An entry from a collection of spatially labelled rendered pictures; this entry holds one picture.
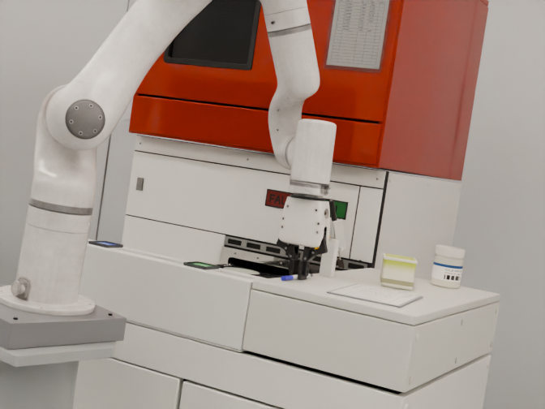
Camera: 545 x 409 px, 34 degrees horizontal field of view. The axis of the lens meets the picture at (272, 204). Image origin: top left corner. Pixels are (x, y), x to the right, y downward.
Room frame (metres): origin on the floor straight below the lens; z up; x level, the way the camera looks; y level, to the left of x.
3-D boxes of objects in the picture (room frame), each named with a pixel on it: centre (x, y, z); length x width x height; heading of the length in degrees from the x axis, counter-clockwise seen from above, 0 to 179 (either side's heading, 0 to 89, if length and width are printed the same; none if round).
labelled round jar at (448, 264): (2.14, -0.44, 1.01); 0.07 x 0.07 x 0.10
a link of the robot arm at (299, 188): (1.88, -0.07, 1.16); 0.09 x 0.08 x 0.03; 62
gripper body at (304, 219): (1.88, -0.07, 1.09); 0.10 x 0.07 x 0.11; 62
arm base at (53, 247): (1.70, 0.40, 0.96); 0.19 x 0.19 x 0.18
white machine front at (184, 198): (2.52, 0.08, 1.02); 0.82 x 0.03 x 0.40; 62
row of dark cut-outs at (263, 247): (2.42, -0.08, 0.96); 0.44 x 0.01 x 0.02; 62
